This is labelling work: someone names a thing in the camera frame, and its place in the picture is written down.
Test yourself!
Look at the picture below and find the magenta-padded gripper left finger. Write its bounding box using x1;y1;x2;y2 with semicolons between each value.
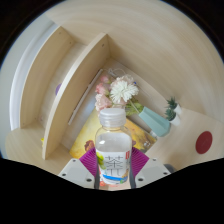
57;147;100;190

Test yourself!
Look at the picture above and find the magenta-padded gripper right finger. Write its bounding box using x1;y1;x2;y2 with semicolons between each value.
127;146;172;190

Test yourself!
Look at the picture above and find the clear plastic drink bottle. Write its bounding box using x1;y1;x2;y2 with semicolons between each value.
94;107;133;186

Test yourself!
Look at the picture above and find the yellow poppy flower painting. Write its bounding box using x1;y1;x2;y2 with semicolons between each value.
69;108;158;160

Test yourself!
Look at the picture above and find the teal faceted vase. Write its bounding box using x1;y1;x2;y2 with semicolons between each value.
137;106;172;138

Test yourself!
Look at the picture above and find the flat round red coaster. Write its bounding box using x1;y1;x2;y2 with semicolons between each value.
195;130;214;155

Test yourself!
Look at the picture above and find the light wooden shelf unit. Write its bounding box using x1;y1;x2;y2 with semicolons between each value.
4;24;111;161

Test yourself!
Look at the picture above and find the pink and white flower bouquet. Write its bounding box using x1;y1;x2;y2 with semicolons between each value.
94;74;145;117

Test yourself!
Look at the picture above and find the thin white cable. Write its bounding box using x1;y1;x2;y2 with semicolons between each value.
105;67;137;85

